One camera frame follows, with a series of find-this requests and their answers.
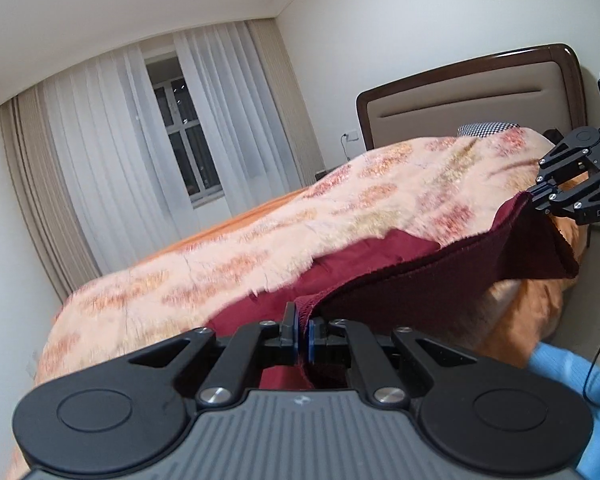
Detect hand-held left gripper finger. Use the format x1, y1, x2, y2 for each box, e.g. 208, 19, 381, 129
127, 302, 303, 409
302, 317, 481, 407

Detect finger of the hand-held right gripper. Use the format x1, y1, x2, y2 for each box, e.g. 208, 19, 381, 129
526, 141, 591, 207
531, 166, 600, 227

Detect dark red sweater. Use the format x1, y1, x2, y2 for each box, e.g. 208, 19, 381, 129
207, 192, 581, 392

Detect checkered pillow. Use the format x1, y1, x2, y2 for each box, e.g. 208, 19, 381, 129
457, 121, 521, 137

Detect floral blanket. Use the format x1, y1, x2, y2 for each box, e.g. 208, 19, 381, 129
32, 127, 563, 391

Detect orange bed sheet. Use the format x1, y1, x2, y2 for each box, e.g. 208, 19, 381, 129
145, 200, 592, 361

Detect wooden padded headboard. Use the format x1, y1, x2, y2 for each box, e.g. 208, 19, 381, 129
356, 44, 586, 155

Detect person's light blue sweater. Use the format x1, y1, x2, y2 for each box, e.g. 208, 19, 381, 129
527, 342, 600, 480

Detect window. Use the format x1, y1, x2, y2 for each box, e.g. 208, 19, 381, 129
145, 52, 226, 209

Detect sheer white curtain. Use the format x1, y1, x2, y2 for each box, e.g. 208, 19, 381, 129
37, 42, 181, 271
172, 20, 303, 196

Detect beige curtain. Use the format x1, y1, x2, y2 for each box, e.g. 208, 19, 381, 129
247, 19, 323, 186
0, 82, 101, 303

